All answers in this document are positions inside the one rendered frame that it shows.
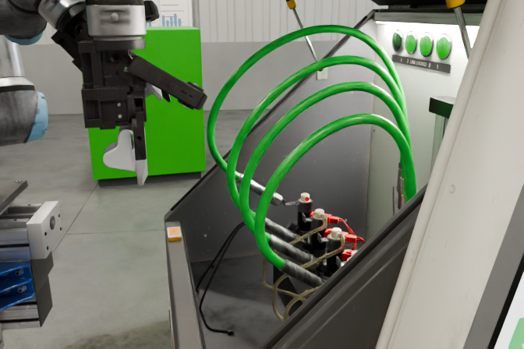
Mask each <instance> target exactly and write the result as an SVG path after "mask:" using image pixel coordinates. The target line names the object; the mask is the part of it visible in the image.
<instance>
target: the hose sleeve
mask: <svg viewBox="0 0 524 349"><path fill-rule="evenodd" d="M242 178H243V174H241V173H240V176H239V178H238V179H237V180H235V181H236V182H238V183H239V184H241V181H242ZM264 189H265V187H263V186H262V185H260V184H258V183H257V182H255V181H254V180H251V183H250V190H251V191H253V192H255V193H256V194H258V195H259V196H262V194H263V192H264Z"/></svg>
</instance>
